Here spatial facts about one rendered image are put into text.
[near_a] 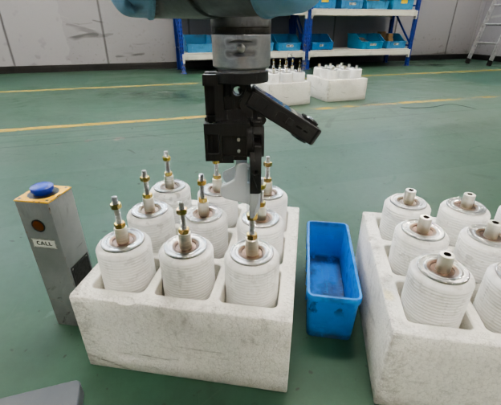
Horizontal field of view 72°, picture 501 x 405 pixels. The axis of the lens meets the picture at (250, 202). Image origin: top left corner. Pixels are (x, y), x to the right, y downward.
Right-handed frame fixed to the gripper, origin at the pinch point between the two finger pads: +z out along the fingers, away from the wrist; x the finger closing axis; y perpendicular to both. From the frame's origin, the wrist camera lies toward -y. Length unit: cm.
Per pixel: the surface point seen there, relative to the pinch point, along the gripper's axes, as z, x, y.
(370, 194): 34, -74, -48
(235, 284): 13.1, 3.9, 3.4
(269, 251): 9.1, -0.1, -2.3
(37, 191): 1.9, -8.9, 40.0
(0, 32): -16, -453, 322
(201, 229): 10.1, -8.8, 10.5
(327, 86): 21, -254, -67
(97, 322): 22.2, 3.2, 28.5
